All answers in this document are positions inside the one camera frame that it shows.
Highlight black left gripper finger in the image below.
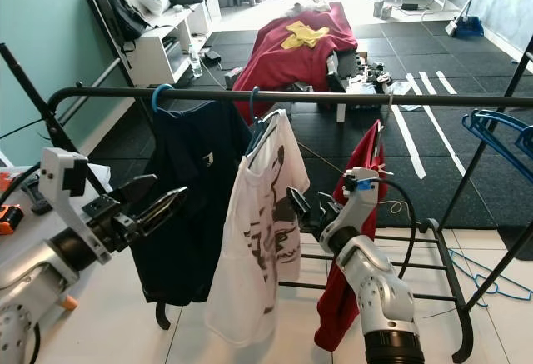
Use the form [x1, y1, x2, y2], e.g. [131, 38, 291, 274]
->
[142, 187, 189, 236]
[117, 174, 159, 205]

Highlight navy blue t-shirt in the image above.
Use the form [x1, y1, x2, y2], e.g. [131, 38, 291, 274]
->
[129, 100, 255, 307]

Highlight light blue plastic hanger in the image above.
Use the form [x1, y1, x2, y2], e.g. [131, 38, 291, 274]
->
[152, 83, 201, 117]

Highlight dark blue hanger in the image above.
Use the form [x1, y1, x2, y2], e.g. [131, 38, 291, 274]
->
[246, 87, 280, 152]

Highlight thin metal hanger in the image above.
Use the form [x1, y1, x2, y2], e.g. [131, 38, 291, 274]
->
[375, 89, 394, 132]

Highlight empty blue plastic hanger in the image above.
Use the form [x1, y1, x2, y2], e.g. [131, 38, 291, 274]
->
[466, 118, 533, 186]
[462, 108, 533, 161]

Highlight red t-shirt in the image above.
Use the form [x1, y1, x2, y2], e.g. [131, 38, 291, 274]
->
[315, 120, 386, 353]

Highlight orange and black tool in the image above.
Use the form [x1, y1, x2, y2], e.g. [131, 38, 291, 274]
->
[0, 172, 52, 237]

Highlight black metal clothes rack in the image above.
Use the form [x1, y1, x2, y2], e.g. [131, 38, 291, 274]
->
[0, 0, 533, 364]

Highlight white printed t-shirt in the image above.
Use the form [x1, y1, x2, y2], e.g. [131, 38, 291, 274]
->
[204, 110, 305, 348]

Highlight red cloth covered table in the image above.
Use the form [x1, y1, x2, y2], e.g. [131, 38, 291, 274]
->
[232, 2, 357, 119]

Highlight clear water bottle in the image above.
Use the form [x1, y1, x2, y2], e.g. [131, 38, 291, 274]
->
[188, 45, 202, 79]

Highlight white shelf unit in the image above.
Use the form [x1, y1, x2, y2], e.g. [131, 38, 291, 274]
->
[108, 2, 222, 88]

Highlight yellow cloth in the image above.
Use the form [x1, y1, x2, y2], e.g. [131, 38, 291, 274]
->
[281, 21, 331, 50]

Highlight black flat bag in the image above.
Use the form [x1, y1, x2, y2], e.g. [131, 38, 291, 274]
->
[93, 0, 152, 44]

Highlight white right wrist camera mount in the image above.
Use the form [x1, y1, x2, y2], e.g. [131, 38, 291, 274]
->
[337, 168, 385, 233]

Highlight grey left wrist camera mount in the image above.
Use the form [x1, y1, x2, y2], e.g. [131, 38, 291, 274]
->
[40, 147, 114, 245]

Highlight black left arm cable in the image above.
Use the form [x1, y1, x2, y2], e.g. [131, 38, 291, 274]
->
[0, 162, 44, 208]

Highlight thin blue wire hanger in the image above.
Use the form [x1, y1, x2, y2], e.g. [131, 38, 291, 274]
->
[450, 247, 533, 302]

